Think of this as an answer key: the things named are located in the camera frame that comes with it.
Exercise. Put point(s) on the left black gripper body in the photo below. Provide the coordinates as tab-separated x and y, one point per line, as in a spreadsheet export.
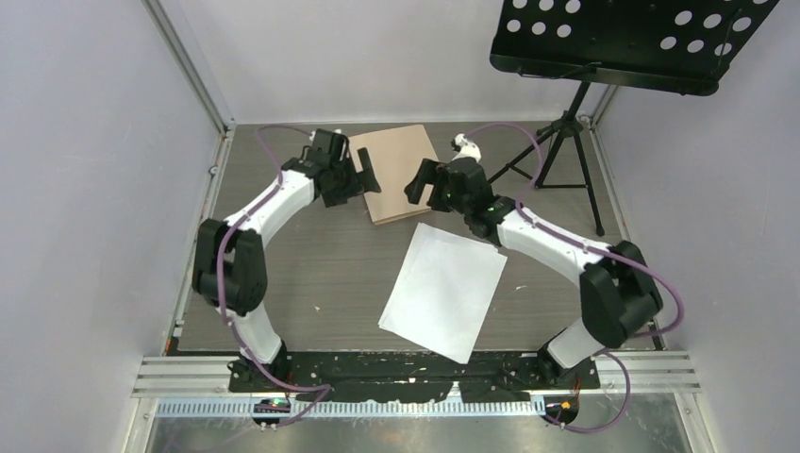
344	183

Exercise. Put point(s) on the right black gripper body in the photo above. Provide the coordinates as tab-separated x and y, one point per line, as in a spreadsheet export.
443	198

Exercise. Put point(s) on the brown cardboard folder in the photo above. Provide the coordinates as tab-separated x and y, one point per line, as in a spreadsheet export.
396	155

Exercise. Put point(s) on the white paper sheets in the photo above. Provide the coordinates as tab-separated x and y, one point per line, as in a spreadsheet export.
443	292

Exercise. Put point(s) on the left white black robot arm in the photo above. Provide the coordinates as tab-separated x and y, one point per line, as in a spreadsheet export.
229	269

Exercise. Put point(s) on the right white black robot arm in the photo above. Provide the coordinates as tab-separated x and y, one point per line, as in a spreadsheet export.
616	295

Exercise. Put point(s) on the black music stand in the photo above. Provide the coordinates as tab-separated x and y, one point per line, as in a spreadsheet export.
684	47

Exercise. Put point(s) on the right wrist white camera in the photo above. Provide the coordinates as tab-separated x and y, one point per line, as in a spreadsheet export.
465	148

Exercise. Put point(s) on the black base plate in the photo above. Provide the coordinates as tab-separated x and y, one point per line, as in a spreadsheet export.
420	377

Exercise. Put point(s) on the aluminium frame rail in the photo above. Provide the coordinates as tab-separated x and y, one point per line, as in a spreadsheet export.
197	387

